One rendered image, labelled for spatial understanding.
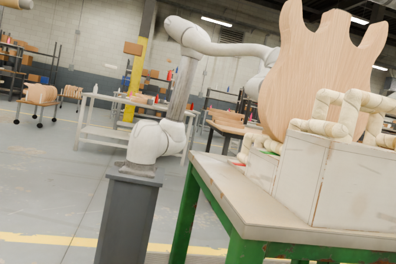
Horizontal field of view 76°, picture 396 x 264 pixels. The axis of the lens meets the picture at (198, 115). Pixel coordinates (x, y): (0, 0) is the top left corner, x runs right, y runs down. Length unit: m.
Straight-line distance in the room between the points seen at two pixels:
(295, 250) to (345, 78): 0.49
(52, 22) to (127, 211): 11.43
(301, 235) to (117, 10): 11.85
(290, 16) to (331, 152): 0.37
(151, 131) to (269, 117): 0.75
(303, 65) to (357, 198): 0.35
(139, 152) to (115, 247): 0.48
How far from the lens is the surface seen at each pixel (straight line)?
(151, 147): 1.32
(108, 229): 1.43
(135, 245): 1.45
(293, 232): 0.55
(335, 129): 0.58
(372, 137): 0.76
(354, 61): 0.86
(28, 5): 0.67
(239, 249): 0.53
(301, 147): 0.61
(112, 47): 11.82
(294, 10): 0.75
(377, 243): 0.68
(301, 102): 0.75
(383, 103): 0.64
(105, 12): 12.15
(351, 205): 0.62
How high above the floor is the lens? 1.12
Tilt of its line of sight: 3 degrees down
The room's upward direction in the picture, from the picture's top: 12 degrees clockwise
